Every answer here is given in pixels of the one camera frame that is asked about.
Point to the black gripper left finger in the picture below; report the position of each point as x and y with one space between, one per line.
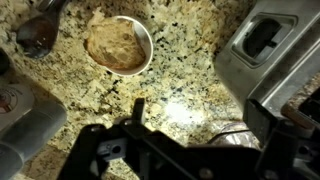
156 146

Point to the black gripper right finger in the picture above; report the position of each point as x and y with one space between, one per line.
283 143

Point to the pale wide bread slice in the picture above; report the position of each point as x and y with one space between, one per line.
113 43

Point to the stainless steel two-slot toaster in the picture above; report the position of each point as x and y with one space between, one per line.
233 76

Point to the white ceramic bowl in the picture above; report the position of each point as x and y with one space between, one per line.
146 40

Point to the grey sports water bottle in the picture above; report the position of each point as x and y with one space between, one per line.
30 133

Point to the metal spoon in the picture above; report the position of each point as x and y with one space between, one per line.
36 33

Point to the black sports water bottle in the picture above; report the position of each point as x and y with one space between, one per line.
3 61

